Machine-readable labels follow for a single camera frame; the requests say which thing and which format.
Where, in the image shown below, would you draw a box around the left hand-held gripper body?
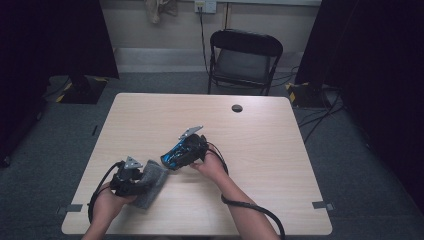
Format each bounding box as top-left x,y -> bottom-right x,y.
109,155 -> 150,197

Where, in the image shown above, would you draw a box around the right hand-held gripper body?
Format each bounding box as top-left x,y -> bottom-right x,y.
178,125 -> 210,165

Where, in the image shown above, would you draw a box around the blue toy car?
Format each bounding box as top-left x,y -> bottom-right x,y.
160,139 -> 195,172

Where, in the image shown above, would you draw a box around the grey towel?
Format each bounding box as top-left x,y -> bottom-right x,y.
131,159 -> 170,211

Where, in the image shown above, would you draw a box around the person's right hand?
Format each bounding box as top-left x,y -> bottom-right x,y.
189,151 -> 230,183

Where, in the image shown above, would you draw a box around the person's left hand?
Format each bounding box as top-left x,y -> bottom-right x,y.
91,182 -> 138,228

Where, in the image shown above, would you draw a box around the grey tape strip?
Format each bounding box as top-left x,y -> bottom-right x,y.
311,200 -> 336,212
56,203 -> 84,215

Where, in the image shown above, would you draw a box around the black folding chair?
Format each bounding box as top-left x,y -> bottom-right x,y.
207,28 -> 284,97

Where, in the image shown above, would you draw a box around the black stand base yellow tape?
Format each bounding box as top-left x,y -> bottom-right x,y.
285,81 -> 332,109
54,74 -> 110,105

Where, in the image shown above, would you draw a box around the beige hanging cloth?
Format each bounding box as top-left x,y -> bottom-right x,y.
144,0 -> 179,25

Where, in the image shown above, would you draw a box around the black curtain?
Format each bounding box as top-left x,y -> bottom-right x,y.
294,0 -> 424,214
0,0 -> 120,164

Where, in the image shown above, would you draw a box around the left hand-held gripper black cable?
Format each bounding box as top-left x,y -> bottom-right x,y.
87,161 -> 123,224

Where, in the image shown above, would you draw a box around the hand-held gripper black cable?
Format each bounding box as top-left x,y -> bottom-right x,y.
87,161 -> 123,224
206,142 -> 287,240

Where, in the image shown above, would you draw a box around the right hand-held gripper black cable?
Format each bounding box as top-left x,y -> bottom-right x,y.
206,142 -> 287,240

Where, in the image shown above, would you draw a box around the black wall socket cable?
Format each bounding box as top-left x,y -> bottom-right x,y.
198,6 -> 212,76

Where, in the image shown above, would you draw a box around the black floor cables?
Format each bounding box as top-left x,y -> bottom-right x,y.
297,89 -> 346,145

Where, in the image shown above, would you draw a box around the white wall socket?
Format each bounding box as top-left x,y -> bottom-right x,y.
194,0 -> 218,14

